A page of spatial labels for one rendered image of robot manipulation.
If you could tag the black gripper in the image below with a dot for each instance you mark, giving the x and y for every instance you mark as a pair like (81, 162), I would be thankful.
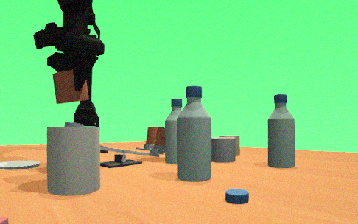
(79, 55)

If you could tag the blue short cylinder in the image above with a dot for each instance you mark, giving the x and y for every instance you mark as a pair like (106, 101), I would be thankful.
(237, 196)

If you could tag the brown cup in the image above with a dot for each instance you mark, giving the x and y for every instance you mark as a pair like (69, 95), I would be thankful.
(156, 136)
(64, 88)

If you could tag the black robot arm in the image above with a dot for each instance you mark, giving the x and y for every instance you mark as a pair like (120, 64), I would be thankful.
(53, 35)

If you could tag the grey bottle with dark blue cap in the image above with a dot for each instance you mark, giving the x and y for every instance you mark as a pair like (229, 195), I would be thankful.
(194, 141)
(171, 131)
(281, 135)

